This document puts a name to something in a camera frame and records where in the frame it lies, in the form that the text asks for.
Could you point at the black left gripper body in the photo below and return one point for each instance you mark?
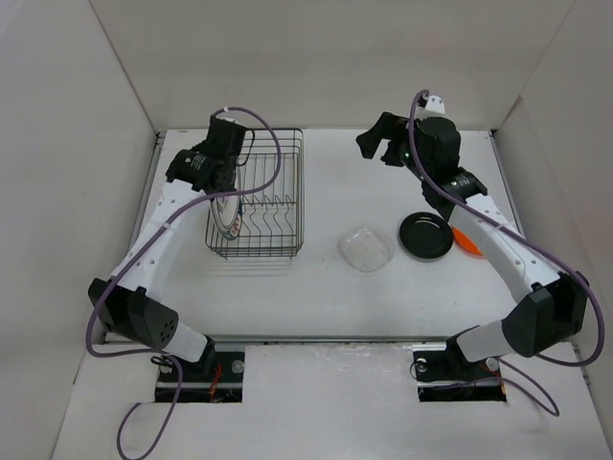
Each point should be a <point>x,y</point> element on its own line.
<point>232,182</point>

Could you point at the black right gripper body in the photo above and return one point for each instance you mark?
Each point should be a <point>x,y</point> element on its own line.
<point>407,159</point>

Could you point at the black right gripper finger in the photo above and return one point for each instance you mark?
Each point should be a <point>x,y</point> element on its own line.
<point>390,125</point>
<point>370,141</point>

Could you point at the green rimmed white plate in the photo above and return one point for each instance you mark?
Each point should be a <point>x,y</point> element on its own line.
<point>233,234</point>

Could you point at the white plate red characters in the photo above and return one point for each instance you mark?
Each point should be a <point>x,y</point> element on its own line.
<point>225,212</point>

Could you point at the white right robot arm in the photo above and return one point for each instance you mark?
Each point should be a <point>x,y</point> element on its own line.
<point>550,304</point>

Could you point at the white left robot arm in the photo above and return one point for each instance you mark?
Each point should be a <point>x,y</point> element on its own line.
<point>133,308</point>

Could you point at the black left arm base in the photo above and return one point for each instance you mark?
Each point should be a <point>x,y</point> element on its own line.
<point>218,381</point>

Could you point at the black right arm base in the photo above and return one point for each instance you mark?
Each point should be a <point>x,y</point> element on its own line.
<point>445,378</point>

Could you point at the clear glass plate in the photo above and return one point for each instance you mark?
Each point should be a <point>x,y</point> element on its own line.
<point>366,249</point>

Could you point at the black round plate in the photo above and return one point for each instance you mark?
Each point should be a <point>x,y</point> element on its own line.
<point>425,236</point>

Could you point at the orange round plate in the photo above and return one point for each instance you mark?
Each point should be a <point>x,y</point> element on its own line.
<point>465,243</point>

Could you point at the grey wire dish rack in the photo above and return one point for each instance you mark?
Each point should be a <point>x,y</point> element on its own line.
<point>272,219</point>

